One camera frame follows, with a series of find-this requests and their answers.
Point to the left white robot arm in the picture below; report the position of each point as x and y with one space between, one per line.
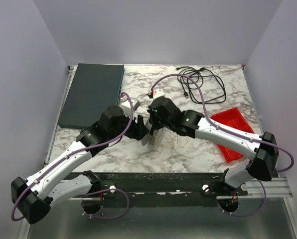
35 195

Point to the dark grey network switch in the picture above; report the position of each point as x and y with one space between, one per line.
94 87

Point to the aluminium frame rail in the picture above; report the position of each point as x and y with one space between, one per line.
277 188

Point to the grey cable spool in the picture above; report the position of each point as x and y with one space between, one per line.
154 138

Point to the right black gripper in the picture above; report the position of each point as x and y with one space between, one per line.
153 122

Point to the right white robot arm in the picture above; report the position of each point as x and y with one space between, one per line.
259 150

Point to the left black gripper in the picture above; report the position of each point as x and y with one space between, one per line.
139 127

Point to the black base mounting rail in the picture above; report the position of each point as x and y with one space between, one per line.
162 189

